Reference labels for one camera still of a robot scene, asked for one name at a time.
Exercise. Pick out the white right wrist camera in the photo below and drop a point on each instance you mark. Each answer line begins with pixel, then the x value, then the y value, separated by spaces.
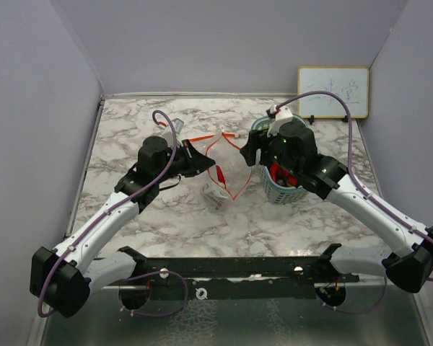
pixel 278 118

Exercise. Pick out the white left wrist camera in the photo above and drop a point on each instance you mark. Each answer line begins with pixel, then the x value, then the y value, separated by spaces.
pixel 171 137

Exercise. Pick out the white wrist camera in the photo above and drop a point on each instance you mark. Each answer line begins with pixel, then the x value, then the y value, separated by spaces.
pixel 278 118
pixel 171 137

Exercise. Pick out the small whiteboard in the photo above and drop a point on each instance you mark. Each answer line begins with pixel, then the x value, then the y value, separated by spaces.
pixel 350 83

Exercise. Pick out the light blue plastic basket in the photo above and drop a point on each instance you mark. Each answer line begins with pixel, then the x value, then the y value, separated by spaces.
pixel 276 190

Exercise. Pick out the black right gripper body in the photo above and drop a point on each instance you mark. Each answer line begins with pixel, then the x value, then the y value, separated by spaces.
pixel 271 152

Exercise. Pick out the clear orange-zip bag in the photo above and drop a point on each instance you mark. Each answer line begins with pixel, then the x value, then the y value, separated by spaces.
pixel 224 149

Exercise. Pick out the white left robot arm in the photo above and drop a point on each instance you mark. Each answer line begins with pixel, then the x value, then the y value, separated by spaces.
pixel 65 276

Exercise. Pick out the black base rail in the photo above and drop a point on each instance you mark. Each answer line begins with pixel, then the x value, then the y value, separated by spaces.
pixel 223 278

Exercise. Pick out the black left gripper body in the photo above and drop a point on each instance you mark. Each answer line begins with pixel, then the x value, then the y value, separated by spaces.
pixel 161 174

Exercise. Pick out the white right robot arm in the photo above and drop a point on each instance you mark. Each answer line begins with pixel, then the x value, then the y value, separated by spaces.
pixel 408 260

